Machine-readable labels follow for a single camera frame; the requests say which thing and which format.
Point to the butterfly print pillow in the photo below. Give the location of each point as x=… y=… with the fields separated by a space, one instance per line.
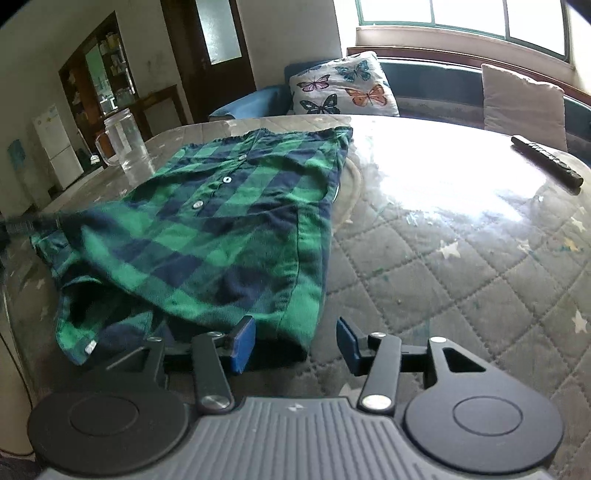
x=344 y=85

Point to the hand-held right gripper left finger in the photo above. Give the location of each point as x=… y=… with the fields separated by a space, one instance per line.
x=243 y=341

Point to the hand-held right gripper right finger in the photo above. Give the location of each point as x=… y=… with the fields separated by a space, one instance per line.
x=347 y=344

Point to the blue sofa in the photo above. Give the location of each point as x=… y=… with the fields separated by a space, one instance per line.
x=425 y=92

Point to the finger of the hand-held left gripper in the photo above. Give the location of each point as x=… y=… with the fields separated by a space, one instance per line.
x=27 y=224

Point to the wooden display cabinet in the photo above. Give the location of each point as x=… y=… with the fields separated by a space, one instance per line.
x=104 y=76

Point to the beige cushion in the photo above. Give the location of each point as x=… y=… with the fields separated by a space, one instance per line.
x=524 y=104

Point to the green navy plaid shirt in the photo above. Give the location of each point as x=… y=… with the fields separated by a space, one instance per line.
x=203 y=230

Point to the water dispenser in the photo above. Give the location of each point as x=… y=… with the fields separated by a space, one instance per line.
x=17 y=173

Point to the black remote control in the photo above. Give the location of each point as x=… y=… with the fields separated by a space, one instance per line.
x=547 y=159

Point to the white refrigerator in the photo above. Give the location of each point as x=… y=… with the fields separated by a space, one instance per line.
x=57 y=150

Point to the dark wooden door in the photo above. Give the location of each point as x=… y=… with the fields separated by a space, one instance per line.
x=210 y=55

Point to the clear glass pitcher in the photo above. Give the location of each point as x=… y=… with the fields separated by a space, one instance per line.
x=121 y=138

